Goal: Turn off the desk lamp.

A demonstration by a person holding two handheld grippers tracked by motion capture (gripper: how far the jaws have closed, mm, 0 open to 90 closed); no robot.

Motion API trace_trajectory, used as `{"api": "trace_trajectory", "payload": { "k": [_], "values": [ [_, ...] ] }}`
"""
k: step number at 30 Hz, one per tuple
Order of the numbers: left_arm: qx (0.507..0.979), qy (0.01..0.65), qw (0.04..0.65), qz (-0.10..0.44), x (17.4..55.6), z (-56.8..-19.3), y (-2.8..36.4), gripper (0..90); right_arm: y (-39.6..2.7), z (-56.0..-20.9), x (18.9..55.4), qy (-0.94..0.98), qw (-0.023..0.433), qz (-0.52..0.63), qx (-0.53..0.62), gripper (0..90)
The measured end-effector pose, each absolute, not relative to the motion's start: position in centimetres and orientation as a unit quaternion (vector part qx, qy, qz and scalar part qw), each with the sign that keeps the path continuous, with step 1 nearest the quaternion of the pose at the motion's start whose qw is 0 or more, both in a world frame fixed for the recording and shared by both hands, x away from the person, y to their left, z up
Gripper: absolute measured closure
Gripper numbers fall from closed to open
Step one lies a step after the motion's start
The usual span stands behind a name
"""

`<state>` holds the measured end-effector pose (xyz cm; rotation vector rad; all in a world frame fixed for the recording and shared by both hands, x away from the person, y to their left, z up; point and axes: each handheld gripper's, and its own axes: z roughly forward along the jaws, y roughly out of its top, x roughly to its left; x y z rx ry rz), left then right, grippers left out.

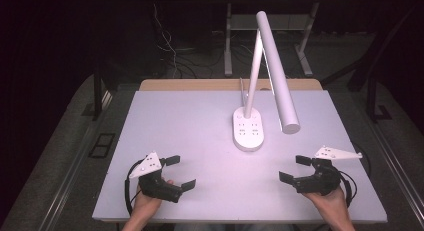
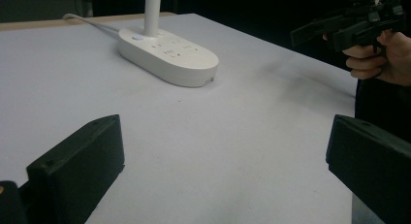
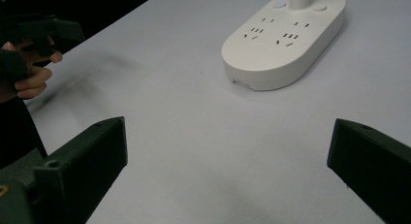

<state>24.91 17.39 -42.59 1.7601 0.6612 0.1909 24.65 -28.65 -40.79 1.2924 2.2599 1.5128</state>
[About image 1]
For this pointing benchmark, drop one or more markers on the person's left hand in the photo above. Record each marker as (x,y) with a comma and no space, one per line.
(146,204)

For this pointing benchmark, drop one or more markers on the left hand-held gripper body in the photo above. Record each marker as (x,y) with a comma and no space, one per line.
(156,186)

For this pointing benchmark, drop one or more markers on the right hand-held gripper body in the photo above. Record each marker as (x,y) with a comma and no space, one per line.
(318,181)

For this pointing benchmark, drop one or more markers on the grey metal frame table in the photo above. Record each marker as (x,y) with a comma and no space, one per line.
(228,41)

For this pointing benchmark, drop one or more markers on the metal floor rail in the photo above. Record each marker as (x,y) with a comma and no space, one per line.
(396,171)
(71,177)

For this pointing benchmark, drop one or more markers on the black floor frame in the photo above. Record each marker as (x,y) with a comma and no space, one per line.
(101,145)

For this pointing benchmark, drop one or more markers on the wooden table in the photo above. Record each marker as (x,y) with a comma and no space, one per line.
(200,84)

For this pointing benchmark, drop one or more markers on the black metal stand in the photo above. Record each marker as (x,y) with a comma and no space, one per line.
(371,97)
(97,94)

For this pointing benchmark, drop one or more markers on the white desk lamp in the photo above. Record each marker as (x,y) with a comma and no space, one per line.
(248,134)

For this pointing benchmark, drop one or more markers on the white table mat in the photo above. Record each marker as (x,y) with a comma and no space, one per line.
(200,131)

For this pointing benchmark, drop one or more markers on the person's right hand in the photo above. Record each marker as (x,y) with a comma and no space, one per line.
(328,202)

